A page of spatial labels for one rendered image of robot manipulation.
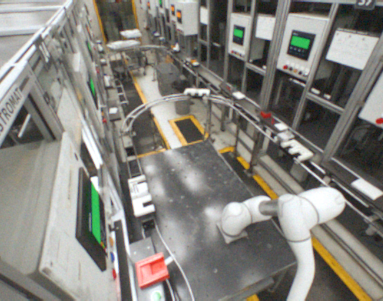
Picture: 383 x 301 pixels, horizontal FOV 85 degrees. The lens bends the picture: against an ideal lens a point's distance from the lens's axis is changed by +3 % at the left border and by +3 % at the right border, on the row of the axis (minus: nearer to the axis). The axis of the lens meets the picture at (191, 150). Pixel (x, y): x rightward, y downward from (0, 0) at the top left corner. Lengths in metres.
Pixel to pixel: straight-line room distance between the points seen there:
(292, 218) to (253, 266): 0.71
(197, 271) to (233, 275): 0.23
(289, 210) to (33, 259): 0.86
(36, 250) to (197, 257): 1.26
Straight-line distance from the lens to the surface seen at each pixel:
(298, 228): 1.03
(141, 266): 1.35
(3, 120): 0.46
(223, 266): 1.61
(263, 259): 1.67
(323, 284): 2.51
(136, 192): 1.68
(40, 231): 0.51
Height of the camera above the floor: 2.17
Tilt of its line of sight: 40 degrees down
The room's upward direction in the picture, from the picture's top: 3 degrees counter-clockwise
